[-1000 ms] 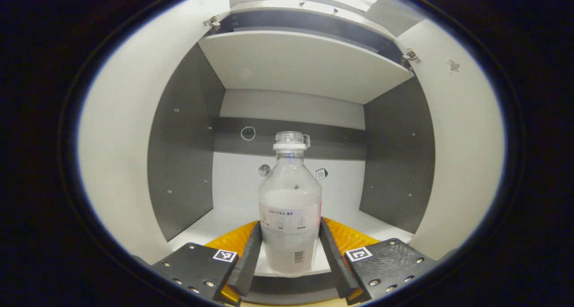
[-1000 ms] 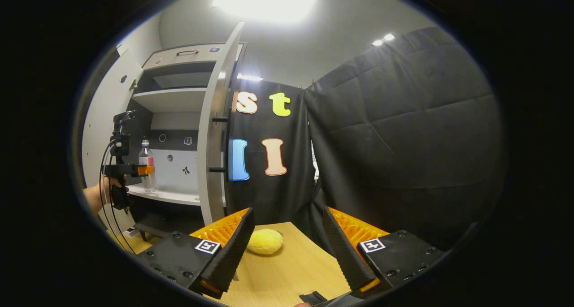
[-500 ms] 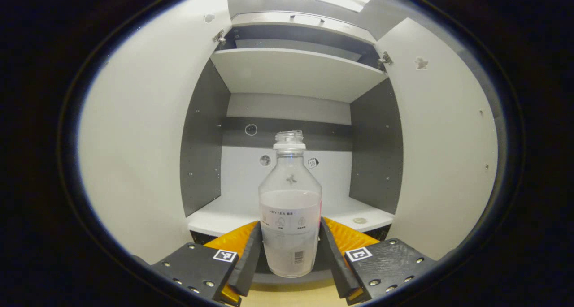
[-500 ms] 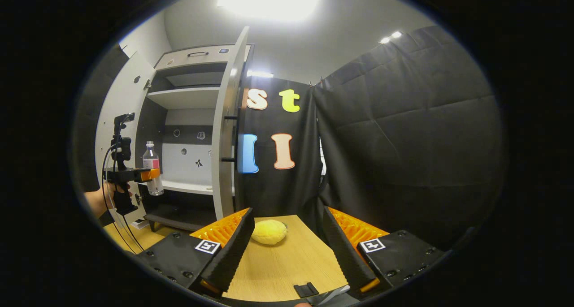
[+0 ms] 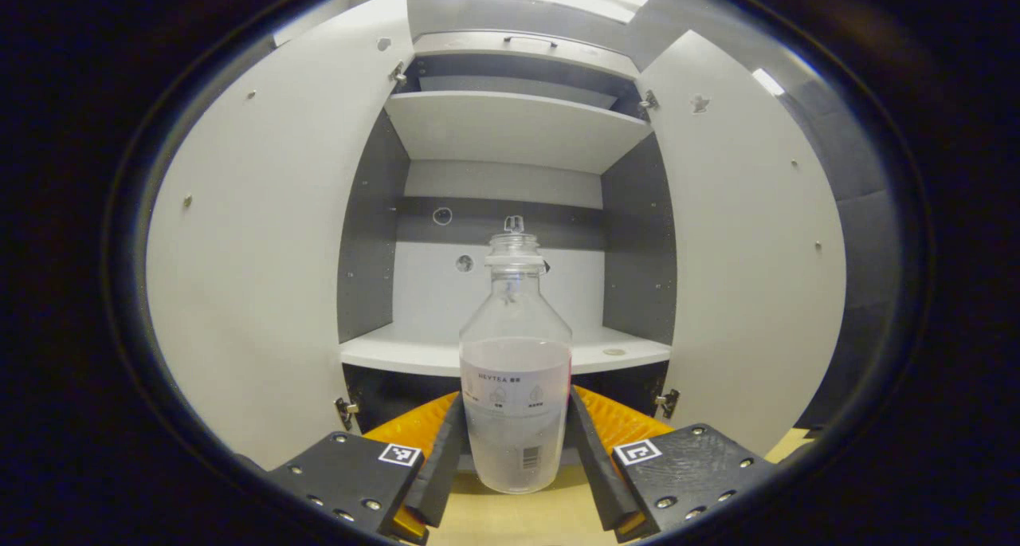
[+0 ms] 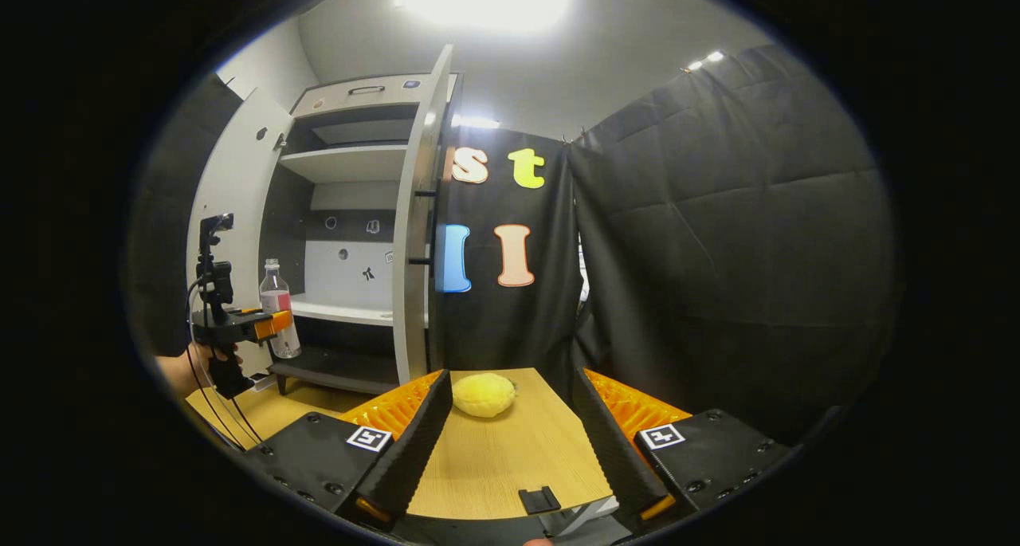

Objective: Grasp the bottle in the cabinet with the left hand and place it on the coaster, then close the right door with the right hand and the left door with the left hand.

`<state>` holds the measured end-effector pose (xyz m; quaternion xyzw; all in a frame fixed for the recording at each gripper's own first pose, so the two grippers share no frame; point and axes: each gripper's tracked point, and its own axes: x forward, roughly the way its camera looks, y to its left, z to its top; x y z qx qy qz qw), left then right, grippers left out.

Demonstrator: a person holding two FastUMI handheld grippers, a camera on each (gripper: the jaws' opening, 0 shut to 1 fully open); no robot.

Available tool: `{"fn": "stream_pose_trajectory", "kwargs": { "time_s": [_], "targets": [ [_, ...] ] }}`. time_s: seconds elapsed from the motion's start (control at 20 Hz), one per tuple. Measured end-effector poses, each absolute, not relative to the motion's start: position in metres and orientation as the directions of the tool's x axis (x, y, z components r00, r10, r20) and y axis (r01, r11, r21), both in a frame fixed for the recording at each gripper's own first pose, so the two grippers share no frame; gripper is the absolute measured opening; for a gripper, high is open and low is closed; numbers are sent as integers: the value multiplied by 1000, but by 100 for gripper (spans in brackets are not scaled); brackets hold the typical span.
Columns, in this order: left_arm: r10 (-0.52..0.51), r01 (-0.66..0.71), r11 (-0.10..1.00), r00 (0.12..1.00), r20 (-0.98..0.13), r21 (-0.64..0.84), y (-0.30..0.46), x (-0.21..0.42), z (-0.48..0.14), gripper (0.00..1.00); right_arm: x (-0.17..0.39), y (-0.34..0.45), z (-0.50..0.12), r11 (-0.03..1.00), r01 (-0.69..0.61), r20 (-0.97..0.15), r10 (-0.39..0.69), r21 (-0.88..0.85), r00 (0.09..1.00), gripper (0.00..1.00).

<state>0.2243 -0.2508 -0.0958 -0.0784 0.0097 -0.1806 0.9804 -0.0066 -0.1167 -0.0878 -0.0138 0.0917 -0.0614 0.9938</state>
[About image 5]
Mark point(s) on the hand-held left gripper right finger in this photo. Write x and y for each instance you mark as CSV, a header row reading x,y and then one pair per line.
x,y
598,466

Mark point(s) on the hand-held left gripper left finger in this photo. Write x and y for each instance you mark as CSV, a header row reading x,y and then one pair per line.
x,y
438,474

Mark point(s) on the clear plastic bottle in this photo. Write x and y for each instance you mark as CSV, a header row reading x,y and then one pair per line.
x,y
514,386

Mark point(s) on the grey cabinet door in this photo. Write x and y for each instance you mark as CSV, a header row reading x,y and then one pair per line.
x,y
263,251
749,251

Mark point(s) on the grey cabinet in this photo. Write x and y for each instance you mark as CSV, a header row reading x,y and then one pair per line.
x,y
510,131

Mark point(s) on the grey cabinet drawer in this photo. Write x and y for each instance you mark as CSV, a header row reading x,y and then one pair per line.
x,y
478,48

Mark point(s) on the small ceiling light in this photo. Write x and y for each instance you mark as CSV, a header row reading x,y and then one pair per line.
x,y
769,82

